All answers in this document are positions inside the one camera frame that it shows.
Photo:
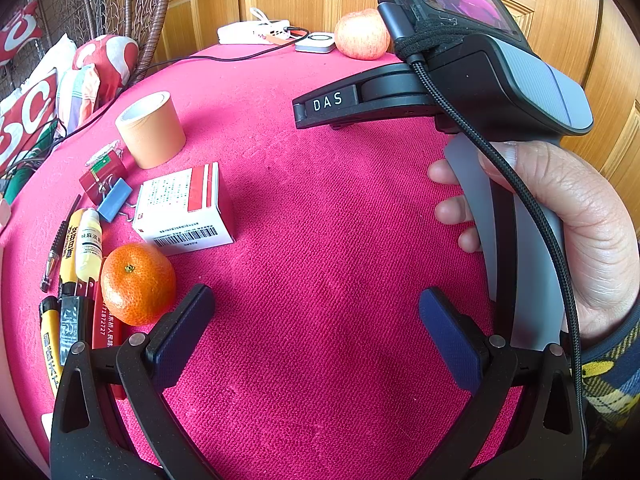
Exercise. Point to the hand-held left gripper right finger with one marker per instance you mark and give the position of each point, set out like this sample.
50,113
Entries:
447,335

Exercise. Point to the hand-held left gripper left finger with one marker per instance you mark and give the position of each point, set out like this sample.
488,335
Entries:
182,332

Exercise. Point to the tangerine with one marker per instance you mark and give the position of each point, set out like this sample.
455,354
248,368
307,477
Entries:
135,285

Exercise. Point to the small dropper bottle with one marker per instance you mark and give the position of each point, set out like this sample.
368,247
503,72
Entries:
90,255

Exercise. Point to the red white medicine box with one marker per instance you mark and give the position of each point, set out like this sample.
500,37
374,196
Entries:
175,200

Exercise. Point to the blue binder clip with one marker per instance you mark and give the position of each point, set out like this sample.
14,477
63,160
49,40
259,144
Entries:
114,200

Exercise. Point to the black pen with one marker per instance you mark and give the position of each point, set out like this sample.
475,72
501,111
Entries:
52,255

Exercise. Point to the tan tape roll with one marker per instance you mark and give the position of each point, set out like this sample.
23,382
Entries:
155,135

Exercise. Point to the person's right forearm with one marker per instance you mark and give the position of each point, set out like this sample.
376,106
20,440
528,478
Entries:
612,390

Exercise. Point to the person's right hand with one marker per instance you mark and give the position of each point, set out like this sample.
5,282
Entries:
600,240

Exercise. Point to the red flat packet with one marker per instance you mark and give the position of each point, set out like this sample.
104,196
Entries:
102,330

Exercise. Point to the apple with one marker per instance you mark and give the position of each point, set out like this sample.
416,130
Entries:
360,35

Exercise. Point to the pink tablecloth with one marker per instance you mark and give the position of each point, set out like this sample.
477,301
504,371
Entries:
320,210

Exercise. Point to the grey square charging pad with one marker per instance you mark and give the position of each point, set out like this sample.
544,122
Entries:
316,41

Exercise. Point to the green cloth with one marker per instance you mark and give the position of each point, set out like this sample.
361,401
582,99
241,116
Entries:
25,160

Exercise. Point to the plaid pillow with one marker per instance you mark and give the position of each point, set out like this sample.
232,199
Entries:
77,95

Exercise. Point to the square red white pillow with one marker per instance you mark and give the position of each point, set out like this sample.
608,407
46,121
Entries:
27,115

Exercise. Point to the round red white pillow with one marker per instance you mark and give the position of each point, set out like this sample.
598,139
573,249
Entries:
107,55

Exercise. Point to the white power bank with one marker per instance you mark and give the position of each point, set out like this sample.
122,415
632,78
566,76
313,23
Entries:
240,34

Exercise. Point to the wicker hanging chair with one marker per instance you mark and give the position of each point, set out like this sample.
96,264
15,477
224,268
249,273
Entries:
125,0

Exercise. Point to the small red white pillow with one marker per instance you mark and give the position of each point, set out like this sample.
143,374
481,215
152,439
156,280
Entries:
20,30

